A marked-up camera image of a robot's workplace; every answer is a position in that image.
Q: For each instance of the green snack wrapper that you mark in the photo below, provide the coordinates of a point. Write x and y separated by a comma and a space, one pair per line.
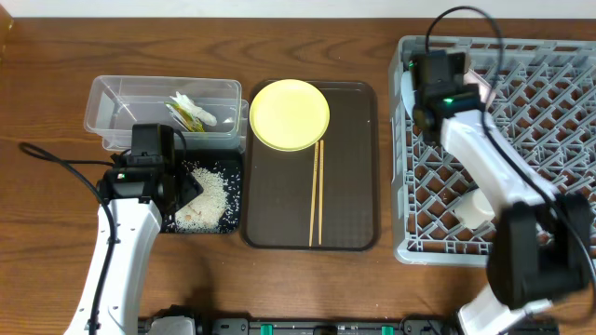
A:
183, 118

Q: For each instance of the black plastic tray bin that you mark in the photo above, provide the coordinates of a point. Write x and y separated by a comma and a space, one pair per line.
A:
200, 155

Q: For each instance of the light blue bowl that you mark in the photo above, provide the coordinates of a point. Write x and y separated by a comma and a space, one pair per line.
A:
407, 93

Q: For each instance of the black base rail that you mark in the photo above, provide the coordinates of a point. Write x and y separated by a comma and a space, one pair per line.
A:
180, 325

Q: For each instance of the dark brown serving tray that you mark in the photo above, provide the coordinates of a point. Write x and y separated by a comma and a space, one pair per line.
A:
279, 210

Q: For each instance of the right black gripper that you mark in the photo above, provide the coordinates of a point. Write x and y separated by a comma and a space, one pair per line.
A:
423, 121

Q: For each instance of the clear plastic bin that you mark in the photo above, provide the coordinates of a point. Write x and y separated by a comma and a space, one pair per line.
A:
118, 102

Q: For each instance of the pile of rice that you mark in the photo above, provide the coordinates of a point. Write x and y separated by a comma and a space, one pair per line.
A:
217, 209

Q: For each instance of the wooden chopstick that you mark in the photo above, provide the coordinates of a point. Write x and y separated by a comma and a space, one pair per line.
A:
313, 194
320, 190

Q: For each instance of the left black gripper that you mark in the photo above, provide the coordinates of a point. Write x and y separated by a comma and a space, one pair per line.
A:
187, 190

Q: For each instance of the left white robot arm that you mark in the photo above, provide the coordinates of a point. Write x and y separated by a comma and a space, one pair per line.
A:
127, 230

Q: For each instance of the yellow plate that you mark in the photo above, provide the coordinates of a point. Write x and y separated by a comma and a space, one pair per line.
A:
289, 115

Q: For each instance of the white tissue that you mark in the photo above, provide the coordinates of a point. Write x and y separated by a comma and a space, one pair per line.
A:
196, 112

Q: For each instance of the white cup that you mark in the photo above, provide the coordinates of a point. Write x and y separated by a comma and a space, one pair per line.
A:
473, 209

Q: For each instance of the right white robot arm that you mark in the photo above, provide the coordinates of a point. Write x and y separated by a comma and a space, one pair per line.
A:
540, 249

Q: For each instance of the white bowl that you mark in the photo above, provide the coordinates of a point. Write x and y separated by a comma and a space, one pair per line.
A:
485, 89

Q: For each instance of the grey dishwasher rack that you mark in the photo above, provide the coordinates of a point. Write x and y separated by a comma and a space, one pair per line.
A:
544, 106

